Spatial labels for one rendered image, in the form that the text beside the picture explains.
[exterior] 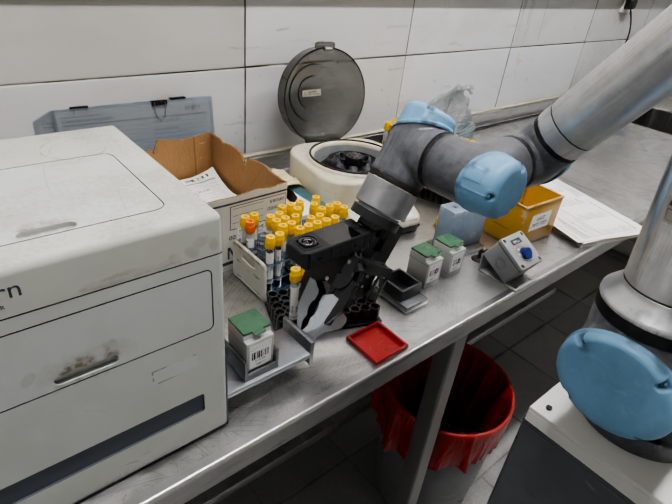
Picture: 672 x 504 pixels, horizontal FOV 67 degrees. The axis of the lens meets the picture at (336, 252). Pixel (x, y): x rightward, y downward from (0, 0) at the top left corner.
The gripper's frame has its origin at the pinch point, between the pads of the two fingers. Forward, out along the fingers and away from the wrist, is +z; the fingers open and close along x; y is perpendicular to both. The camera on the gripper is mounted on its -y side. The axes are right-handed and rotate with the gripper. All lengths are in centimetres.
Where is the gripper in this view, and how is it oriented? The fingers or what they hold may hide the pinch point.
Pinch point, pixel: (301, 334)
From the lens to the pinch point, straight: 72.9
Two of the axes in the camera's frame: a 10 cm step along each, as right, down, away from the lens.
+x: -6.4, -4.6, 6.2
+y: 6.2, 1.8, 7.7
